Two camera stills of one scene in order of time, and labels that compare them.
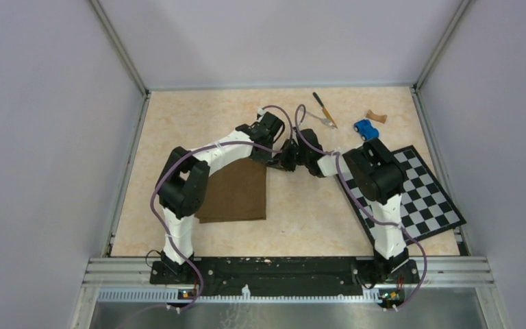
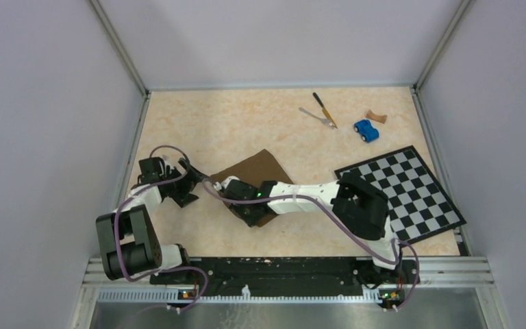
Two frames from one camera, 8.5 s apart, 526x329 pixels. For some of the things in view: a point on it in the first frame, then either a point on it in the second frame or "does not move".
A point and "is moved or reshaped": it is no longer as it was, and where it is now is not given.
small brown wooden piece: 379,118 does not move
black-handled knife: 324,110 does not move
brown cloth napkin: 236,193 is moved or reshaped
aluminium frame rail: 453,271 does not move
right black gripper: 287,146 -> 250,220
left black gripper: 265,157 -> 184,196
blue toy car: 366,130 does not move
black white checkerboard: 425,208 does not move
